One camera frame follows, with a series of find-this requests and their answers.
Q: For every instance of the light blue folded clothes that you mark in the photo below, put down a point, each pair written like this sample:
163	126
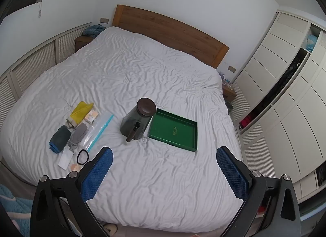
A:
312	43

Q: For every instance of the white bed duvet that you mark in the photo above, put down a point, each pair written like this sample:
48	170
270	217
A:
152	73

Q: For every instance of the pile of small clear items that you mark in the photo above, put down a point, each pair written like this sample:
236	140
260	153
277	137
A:
225	79

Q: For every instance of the small pink white box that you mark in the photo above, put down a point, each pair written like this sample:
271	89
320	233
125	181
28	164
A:
91	117

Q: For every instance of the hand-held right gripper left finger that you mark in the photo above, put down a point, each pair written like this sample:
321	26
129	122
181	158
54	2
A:
98	173

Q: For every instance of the red folded garment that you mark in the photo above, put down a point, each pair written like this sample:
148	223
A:
246	122

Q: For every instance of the brass wall switch plate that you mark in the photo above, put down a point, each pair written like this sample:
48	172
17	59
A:
231	69
104	20

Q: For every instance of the glass jar with brown lid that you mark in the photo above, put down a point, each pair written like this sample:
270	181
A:
135	122

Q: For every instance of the wooden nightstand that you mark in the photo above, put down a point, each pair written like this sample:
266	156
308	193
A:
229	91
82	42

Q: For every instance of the clear zip bag blue slider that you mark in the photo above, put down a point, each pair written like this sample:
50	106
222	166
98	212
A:
95	135

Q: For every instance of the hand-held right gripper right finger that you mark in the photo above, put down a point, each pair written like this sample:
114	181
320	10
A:
231	173

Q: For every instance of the wooden headboard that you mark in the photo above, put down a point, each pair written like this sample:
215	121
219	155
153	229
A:
165	30

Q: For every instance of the white flat packet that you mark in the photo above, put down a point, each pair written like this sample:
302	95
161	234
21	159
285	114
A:
65	159

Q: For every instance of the dark hanging clothes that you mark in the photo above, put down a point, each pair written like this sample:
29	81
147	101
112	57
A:
287	76

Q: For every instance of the grey sock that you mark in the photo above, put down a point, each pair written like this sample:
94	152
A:
77	135

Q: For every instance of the beige slipper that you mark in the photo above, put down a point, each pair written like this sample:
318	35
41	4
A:
109	228

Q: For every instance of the orange powder puff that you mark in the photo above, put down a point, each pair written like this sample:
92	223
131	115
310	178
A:
76	167

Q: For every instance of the yellow cloth with white hem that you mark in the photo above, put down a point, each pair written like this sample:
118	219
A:
80	113

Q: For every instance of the blue crumpled cloth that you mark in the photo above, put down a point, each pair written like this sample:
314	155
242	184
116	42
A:
93	30

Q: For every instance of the blue fluffy rug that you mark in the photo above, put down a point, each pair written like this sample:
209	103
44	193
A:
12	201

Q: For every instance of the white wardrobe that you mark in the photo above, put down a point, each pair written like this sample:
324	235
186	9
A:
280	48

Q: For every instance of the green tray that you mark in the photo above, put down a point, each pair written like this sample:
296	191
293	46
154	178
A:
173	127

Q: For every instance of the blue grey towel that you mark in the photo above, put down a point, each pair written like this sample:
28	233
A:
59	138

